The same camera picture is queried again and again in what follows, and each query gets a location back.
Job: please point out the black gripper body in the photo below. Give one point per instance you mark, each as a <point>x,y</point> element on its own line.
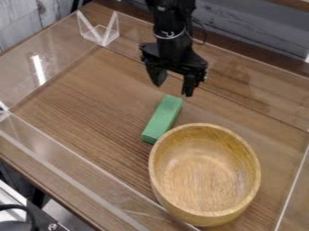
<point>173,53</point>

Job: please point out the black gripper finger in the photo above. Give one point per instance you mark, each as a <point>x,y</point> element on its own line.
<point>157,73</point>
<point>190,84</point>

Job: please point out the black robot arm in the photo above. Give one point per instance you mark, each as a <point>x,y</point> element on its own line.
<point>172,16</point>

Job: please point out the green rectangular block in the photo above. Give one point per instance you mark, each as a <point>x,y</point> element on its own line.
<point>164,118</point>

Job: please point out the brown wooden bowl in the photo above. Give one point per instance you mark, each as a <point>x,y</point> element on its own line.
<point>205,174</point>

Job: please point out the clear acrylic corner bracket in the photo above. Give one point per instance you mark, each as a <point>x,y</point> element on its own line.
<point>99,34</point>

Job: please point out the black metal frame mount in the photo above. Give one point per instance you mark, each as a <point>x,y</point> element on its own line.
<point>20,216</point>

